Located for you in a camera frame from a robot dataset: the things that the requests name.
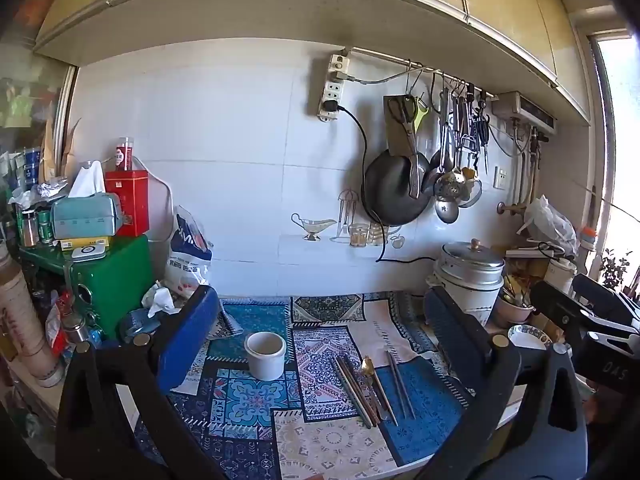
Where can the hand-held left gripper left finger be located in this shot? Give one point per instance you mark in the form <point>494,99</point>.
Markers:
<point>190,330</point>

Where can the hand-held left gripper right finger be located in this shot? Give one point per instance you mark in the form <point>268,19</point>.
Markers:
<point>450,325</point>

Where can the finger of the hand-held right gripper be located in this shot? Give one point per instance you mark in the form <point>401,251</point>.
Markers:
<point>560,310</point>
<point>607,300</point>

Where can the grey chopstick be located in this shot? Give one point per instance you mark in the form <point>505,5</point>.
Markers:
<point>403,385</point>

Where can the white ceramic cup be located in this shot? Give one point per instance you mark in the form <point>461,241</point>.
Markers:
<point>265,360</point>

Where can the gold spoon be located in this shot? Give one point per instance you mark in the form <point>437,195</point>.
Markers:
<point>367,366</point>

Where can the black chopstick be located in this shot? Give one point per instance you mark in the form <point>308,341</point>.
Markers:
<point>361,385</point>

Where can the reddish brown chopstick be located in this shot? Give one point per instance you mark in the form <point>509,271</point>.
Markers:
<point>357,385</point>

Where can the white chopstick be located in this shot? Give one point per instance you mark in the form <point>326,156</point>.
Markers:
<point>346,385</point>

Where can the row of hanging metal utensils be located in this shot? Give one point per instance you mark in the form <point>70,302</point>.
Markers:
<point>457,180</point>

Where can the small potted plant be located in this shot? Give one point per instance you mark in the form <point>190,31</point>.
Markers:
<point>614,267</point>

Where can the white jug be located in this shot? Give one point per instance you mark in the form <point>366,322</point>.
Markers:
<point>560,272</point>

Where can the patterned rim bowl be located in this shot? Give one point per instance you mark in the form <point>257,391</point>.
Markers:
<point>527,336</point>

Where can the crumpled white tissue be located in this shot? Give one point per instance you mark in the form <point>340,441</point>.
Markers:
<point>160,300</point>

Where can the pink bowl of spoons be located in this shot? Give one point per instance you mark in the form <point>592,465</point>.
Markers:
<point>512,307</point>

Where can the white rice cooker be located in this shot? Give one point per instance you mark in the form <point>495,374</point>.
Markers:
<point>470,280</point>

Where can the bottle with orange cap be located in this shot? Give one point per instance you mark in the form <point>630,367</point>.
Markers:
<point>588,242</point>

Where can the white and blue plastic bag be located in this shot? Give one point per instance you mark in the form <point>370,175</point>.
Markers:
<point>187,255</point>

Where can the clear plastic bag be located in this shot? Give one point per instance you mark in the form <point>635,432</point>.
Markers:
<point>550,225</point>

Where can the green box appliance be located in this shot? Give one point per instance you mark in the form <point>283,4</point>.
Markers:
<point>120,280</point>

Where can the blue patterned patchwork mat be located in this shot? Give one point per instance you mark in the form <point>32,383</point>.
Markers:
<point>250,400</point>

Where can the small metal cup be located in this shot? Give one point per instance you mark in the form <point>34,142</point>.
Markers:
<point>79,329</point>

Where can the small white device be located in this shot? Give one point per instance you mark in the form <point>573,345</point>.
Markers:
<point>89,253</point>

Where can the yellow flat box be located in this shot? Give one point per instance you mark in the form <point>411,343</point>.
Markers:
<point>80,244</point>

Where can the red tin box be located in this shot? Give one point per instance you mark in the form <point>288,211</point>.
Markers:
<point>131,200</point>

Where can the black wok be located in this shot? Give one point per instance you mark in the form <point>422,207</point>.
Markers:
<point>392,190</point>

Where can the teal tissue box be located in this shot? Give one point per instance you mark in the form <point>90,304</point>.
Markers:
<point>85,215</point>

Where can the beige paper roll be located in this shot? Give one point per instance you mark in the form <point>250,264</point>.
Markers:
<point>25,320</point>

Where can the bright window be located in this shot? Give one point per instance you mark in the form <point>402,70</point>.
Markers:
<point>620,135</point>

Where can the red and white cup tube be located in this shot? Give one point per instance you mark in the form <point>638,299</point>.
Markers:
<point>125,152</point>

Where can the brown hanging board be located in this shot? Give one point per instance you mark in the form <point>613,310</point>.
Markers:
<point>397,135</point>

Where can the large kitchen scissors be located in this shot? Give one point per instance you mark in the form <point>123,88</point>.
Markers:
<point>410,130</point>

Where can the white power strip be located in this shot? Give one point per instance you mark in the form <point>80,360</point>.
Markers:
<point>334,90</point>

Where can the yellow upper cabinet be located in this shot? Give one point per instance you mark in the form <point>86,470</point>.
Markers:
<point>310,5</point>

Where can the glassware wall sticker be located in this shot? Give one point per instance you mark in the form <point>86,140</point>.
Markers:
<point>360,232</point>

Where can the white wall socket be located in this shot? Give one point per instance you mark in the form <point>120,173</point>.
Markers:
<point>500,177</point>

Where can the gravy boat wall sticker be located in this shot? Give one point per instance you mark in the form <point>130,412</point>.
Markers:
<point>312,225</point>

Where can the white wall water heater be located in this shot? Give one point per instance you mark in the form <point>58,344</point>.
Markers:
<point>525,110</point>

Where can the metal hanging rail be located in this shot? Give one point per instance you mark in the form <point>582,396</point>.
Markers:
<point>390,58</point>

